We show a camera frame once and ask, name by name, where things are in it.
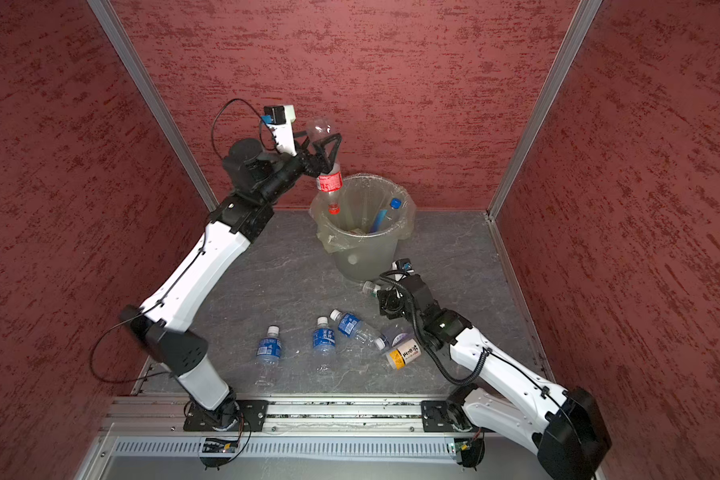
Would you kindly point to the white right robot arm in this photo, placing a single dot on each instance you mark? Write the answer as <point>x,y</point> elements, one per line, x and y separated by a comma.
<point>564,428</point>

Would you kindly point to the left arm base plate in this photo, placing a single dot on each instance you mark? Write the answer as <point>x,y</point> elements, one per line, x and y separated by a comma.
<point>231,415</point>

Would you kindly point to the perforated cable duct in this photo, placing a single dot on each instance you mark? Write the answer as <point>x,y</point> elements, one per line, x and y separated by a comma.
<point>424,449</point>

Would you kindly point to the clear purple tinted bottle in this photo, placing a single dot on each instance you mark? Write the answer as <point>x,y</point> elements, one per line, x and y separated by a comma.
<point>391,335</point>

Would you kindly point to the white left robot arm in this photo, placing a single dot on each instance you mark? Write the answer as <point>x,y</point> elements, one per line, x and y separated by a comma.
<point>161,325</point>

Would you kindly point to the clear bin liner bag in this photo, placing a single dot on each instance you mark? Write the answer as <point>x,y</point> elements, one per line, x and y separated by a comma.
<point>361,197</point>

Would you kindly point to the left aluminium corner post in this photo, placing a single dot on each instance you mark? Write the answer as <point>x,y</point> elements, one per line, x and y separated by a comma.
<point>126,51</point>

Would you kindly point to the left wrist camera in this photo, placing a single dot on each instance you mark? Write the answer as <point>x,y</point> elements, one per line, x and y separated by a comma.
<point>278,120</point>

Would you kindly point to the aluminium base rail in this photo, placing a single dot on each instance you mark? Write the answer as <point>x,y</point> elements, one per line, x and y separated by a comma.
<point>288,415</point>

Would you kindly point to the red label bottle red cap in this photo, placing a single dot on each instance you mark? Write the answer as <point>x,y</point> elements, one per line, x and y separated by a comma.
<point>328,186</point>

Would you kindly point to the blue label bottle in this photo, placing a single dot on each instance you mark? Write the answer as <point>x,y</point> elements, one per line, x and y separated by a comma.
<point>323,345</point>
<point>268,356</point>
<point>354,328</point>

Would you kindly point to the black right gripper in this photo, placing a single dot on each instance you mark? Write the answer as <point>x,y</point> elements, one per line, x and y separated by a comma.
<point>388,303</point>

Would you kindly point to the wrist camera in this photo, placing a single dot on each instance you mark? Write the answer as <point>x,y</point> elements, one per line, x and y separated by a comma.
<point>404,265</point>
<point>278,120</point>

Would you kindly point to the grey mesh waste bin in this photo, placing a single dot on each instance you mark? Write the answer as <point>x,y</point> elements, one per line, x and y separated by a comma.
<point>366,263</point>

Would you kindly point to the clear bottle white label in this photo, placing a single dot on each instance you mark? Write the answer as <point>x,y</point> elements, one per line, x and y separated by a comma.
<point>371,289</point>

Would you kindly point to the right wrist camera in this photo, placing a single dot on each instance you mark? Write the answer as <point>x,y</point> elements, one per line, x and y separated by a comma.
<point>404,265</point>

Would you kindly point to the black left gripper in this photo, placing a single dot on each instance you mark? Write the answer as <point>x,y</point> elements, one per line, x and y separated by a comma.
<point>321,165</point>

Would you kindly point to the yellow white label bottle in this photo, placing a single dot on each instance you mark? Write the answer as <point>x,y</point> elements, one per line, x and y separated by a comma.
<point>403,353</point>

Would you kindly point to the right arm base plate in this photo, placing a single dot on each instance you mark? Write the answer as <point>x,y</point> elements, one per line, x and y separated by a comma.
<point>442,416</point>

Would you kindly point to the Fiji bottle blue cap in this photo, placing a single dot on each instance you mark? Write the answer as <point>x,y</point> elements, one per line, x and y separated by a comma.
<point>386,217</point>

